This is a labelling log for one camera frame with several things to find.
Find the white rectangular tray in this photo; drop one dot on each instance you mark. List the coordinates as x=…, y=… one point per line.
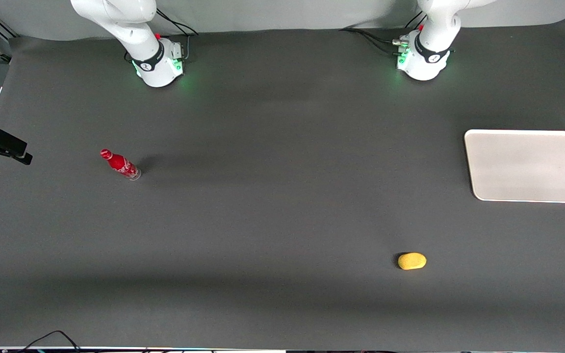
x=525, y=166

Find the red soda bottle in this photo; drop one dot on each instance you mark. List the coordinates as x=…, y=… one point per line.
x=119, y=164

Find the yellow lemon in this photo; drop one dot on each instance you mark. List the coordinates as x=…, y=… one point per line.
x=412, y=261

